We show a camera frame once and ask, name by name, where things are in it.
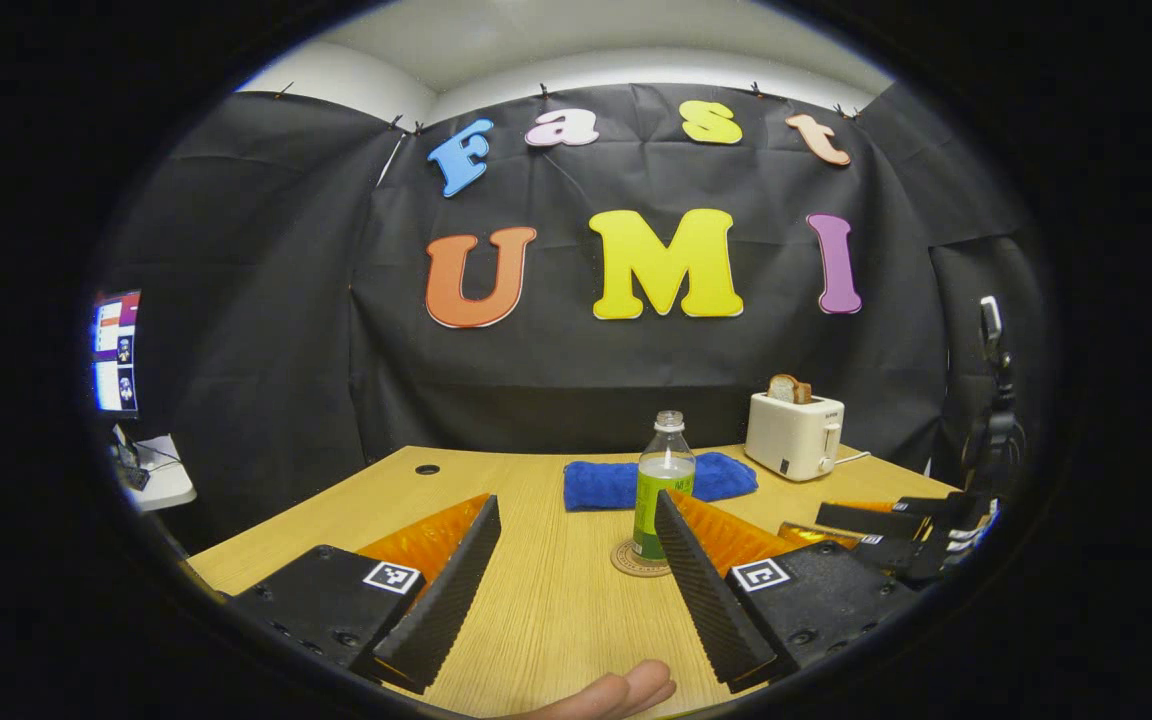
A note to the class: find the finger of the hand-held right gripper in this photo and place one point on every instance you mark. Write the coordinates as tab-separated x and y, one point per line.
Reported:
901	555
866	520

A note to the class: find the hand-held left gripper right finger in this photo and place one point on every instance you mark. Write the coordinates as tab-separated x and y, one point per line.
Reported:
711	600

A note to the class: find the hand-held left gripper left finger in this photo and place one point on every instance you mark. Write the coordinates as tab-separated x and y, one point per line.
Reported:
446	600

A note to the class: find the round brown coaster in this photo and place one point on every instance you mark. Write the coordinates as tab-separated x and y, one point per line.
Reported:
631	562

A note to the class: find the green label water bottle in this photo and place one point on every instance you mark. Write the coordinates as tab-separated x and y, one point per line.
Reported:
661	490

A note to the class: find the white toaster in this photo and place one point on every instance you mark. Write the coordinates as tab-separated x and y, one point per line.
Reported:
791	435

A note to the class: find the bread slice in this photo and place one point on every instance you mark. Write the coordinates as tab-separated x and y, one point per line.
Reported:
786	388

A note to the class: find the blue towel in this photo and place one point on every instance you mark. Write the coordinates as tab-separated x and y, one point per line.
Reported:
601	485

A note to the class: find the black backdrop cloth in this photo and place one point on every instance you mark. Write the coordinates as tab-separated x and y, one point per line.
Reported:
286	350

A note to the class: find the white side table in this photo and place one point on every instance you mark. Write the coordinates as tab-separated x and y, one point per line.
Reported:
161	485

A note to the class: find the computer monitor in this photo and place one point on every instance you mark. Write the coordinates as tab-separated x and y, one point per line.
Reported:
116	345

